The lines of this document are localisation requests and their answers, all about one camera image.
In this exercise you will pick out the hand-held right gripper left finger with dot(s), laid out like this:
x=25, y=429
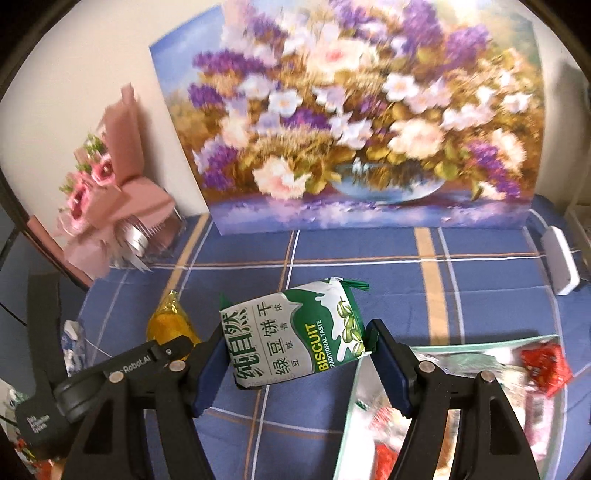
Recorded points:
x=210, y=369

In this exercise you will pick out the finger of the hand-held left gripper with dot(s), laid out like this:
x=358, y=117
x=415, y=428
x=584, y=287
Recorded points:
x=174, y=350

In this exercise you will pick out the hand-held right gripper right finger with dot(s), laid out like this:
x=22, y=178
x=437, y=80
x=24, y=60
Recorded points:
x=390, y=369

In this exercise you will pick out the yellow packet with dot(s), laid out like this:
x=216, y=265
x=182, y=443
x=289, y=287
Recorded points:
x=171, y=325

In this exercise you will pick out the white box with teal rim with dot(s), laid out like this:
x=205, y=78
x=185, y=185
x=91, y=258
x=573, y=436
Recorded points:
x=461, y=355

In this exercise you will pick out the long red dotted packet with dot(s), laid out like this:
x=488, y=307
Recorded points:
x=387, y=461

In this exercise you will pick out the green white carton-shaped packet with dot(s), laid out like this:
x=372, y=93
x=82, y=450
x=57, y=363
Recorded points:
x=295, y=332

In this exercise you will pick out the red triangular packet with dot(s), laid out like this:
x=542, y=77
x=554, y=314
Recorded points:
x=547, y=369

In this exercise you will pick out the pile of colourful packets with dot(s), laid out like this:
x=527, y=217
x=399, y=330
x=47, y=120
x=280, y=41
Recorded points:
x=11, y=424

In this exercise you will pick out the blue white patterned packet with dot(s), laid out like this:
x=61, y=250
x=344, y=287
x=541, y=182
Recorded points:
x=74, y=346

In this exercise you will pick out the black flat panel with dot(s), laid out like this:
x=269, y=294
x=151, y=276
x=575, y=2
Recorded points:
x=44, y=323

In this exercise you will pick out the blue plaid cloth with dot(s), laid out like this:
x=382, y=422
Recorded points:
x=369, y=258

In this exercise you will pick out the clear plastic box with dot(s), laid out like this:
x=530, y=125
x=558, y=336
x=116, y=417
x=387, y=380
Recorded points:
x=157, y=235

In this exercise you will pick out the pink board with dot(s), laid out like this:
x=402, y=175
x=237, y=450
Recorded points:
x=60, y=249

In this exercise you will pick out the pink flower bouquet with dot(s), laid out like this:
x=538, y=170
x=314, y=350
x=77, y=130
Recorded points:
x=101, y=184

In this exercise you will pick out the dark grey cabinet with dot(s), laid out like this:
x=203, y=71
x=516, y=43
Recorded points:
x=11, y=240

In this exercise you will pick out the white rectangular device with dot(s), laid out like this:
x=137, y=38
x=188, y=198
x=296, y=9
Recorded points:
x=561, y=261

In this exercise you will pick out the flower painting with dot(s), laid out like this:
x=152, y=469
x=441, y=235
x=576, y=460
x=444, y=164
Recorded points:
x=351, y=115

